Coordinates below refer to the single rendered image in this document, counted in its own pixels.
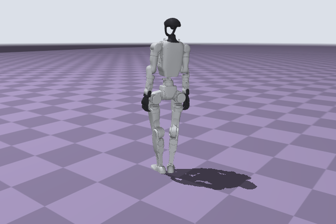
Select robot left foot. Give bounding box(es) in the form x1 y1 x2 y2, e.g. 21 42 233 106
151 164 166 174

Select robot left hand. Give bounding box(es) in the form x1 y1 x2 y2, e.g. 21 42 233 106
141 91 151 112

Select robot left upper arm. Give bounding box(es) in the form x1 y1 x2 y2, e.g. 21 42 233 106
149 42 163 74

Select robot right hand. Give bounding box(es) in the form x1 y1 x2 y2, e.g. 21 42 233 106
183 89 190 110

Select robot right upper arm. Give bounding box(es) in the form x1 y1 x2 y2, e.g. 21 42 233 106
180 44 191 73

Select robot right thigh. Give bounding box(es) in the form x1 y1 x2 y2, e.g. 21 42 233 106
169 90 186 138

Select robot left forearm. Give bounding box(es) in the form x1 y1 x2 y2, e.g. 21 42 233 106
144 66 155 95

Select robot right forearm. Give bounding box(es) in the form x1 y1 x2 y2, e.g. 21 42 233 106
182 69 190 94

